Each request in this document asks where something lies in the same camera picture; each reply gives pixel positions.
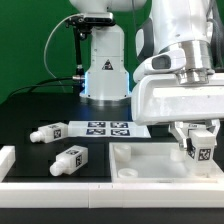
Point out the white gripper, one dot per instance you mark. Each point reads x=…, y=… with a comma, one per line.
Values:
x=158, y=97

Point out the white square tabletop tray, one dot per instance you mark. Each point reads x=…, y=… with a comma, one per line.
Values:
x=135, y=162

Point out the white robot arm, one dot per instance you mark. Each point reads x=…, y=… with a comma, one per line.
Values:
x=178, y=47

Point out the white fiducial marker sheet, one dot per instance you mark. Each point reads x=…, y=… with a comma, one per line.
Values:
x=107, y=129

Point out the white U-shaped obstacle fence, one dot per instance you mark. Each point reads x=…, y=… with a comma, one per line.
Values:
x=103, y=195

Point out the black camera on stand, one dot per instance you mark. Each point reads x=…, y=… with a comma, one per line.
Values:
x=82, y=24

